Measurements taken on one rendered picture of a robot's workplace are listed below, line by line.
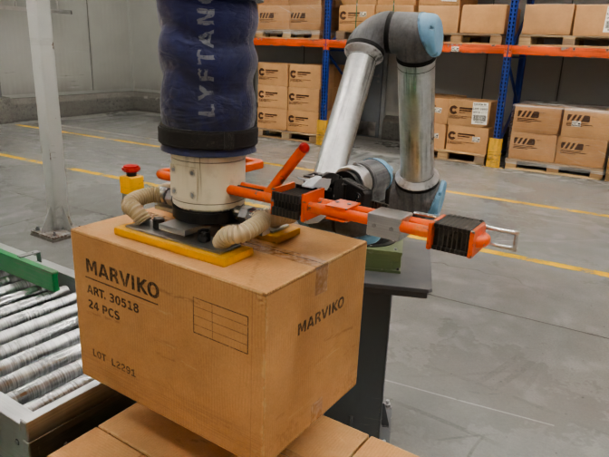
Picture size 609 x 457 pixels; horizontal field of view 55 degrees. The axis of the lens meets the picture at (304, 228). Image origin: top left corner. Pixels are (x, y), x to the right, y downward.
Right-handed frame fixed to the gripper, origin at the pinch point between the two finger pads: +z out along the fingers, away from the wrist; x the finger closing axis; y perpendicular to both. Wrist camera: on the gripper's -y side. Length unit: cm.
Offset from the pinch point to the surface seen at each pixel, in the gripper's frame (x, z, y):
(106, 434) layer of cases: -65, 22, 45
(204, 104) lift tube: 19.3, 8.6, 21.0
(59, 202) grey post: -95, -161, 339
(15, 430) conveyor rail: -63, 35, 63
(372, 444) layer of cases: -65, -16, -12
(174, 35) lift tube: 32.7, 10.4, 27.1
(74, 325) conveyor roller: -67, -12, 105
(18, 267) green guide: -59, -21, 154
